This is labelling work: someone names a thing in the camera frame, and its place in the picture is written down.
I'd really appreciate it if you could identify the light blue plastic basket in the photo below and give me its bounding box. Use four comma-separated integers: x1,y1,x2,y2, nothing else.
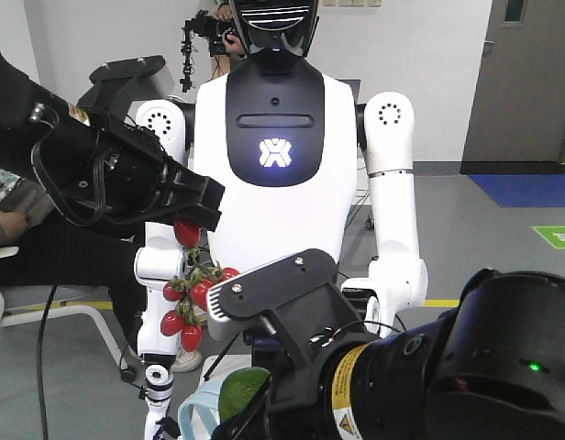
177,380,222,439

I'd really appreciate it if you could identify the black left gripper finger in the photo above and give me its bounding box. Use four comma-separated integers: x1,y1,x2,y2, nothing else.
149,156,225,231

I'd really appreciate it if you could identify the red cherry tomato bunch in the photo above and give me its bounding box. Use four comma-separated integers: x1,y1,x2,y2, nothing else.
161,219,240,352

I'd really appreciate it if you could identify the white black humanoid robot torso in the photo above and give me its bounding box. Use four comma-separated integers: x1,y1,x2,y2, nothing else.
193,1,357,271

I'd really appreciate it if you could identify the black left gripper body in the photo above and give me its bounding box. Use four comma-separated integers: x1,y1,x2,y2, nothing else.
0,51,182,226

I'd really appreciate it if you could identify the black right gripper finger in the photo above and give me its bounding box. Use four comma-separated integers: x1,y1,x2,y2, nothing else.
211,377,271,439

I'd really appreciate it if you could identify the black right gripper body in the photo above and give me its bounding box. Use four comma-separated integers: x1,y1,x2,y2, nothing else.
245,329,380,440

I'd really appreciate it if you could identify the seated person in grey jacket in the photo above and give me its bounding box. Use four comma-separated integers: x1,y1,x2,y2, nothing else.
0,178,205,374

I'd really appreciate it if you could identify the green floor sign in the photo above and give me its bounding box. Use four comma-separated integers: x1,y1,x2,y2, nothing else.
532,225,565,249

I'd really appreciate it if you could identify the person holding camera rig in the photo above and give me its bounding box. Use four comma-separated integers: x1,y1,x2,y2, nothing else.
179,1,243,93

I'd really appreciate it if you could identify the green avocado front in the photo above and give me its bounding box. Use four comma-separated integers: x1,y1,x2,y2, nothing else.
218,367,271,423

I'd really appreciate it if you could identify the grey brown door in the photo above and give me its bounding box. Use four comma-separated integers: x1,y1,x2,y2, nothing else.
460,1,565,174

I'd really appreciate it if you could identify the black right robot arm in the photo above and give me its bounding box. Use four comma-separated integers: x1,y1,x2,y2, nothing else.
245,269,565,439

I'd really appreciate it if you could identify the blue floor mat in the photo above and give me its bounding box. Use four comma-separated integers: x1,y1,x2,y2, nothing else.
469,174,565,208

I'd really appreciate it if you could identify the white grey metal chair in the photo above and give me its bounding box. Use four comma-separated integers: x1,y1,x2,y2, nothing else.
0,286,135,374

